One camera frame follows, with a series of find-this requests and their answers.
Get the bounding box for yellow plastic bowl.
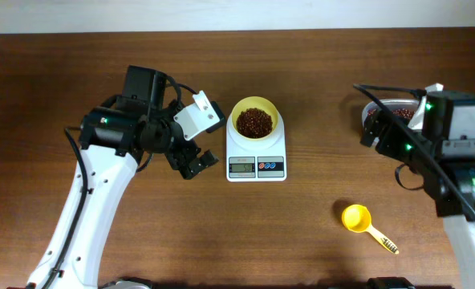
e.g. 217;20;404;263
230;96;279;140

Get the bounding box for red adzuki beans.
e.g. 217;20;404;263
367;108;415;120

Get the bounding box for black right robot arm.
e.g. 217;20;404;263
355;84;475;288

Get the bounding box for yellow plastic measuring scoop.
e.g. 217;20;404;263
341;204;400;254

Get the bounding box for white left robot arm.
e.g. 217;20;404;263
26;92;225;288

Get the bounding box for white digital kitchen scale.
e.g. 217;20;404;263
225;110;287;182

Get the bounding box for clear plastic food container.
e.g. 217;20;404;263
361;98;421;147

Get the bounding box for red beans in bowl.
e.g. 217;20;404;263
236;108;273;139

